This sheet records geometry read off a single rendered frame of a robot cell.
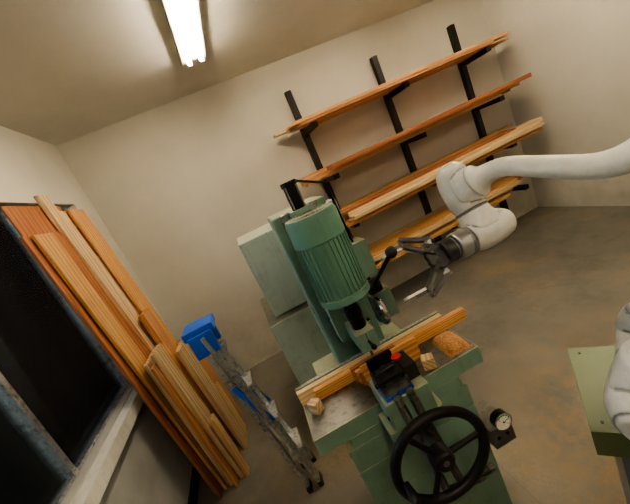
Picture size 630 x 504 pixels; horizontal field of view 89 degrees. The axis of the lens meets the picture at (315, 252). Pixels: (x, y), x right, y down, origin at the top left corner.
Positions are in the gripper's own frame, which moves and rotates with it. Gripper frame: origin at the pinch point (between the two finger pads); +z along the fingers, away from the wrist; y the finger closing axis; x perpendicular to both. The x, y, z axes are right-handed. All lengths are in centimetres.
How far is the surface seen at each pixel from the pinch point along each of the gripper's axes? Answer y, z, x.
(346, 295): 2.5, 15.1, -5.3
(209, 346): 17, 77, -71
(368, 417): -32.8, 25.7, -14.6
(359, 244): 19.5, -2.0, -25.0
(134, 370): 29, 130, -103
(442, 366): -30.5, -2.5, -13.7
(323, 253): 16.1, 16.3, 2.0
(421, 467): -57, 17, -27
